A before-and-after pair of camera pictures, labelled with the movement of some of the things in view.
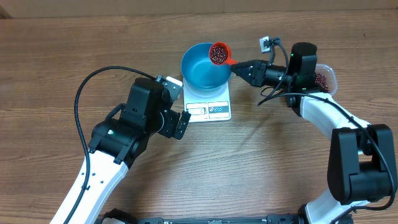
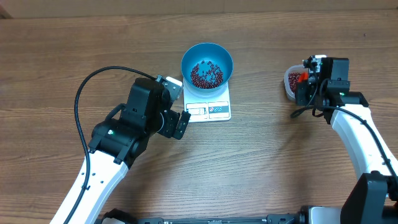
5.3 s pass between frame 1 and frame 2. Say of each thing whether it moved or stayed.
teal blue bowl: stayed
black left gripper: stayed
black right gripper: moved
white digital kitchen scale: stayed
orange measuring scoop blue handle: moved
